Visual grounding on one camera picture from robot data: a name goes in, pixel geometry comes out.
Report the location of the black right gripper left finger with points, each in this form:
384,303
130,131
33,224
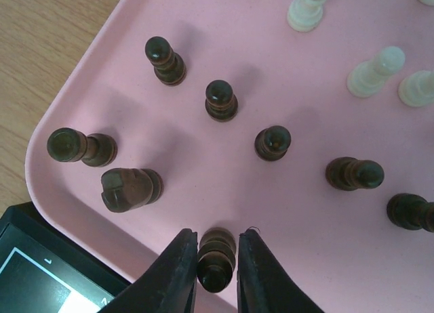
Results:
168,285

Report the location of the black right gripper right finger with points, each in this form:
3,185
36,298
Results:
262,283

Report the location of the black bishop piece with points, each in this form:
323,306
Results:
216,259

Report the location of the black knight piece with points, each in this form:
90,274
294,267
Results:
125,189

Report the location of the black rook piece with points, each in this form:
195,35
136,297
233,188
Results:
67,145

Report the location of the black and white chessboard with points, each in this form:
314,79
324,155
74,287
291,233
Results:
44,271

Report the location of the black pawn piece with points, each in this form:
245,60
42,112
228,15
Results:
272,143
220,101
168,66
349,174
410,212

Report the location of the pink plastic tray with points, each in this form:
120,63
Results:
338,246

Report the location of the white pawn piece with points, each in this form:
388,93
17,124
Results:
370,76
305,15
416,90

